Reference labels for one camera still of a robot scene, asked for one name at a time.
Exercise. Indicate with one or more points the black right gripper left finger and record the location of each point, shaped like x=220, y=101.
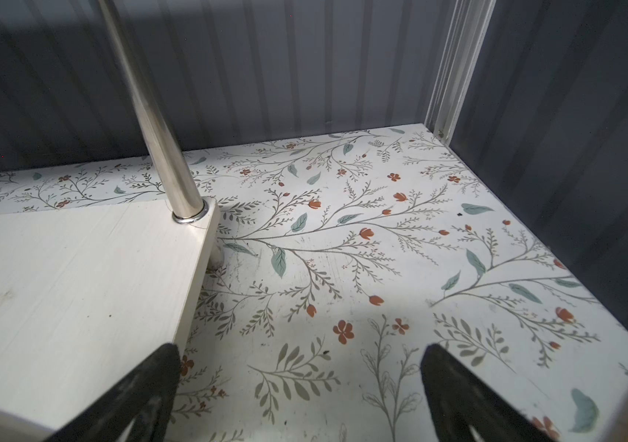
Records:
x=138, y=406

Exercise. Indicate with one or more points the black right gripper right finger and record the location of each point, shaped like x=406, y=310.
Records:
x=462, y=406

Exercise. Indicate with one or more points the white two-tier shelf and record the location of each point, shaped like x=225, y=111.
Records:
x=87, y=294

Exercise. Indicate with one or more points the aluminium frame post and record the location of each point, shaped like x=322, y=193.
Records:
x=462, y=44

